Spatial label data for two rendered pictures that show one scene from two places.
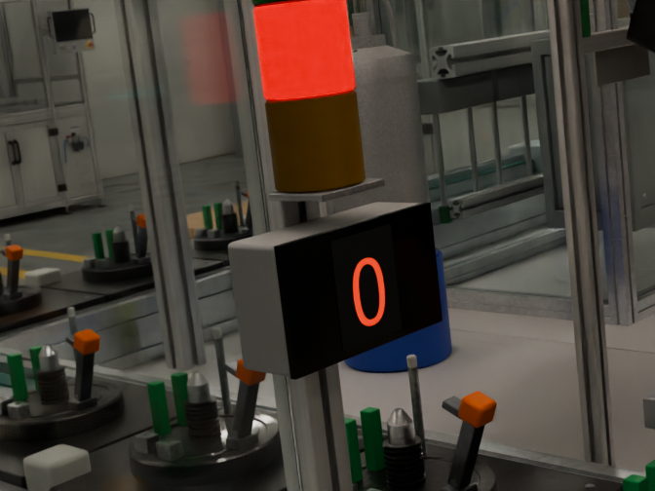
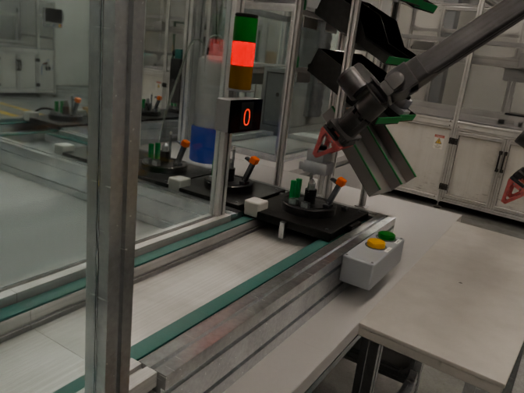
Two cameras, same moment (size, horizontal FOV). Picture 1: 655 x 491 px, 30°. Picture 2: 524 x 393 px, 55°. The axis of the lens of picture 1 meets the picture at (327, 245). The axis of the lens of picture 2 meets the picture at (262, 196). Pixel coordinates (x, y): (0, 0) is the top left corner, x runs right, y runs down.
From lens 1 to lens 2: 0.49 m
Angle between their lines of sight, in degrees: 15
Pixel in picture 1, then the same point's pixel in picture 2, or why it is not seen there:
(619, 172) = not seen: hidden behind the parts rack
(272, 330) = (225, 120)
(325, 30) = (250, 51)
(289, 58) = (241, 55)
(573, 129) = (288, 92)
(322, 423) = (226, 149)
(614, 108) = not seen: hidden behind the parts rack
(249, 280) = (221, 107)
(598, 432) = (278, 178)
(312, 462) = (222, 157)
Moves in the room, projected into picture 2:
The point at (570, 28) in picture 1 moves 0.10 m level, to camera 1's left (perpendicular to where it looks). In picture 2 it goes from (293, 64) to (260, 60)
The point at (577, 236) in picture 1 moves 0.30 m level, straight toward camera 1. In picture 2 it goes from (283, 122) to (291, 139)
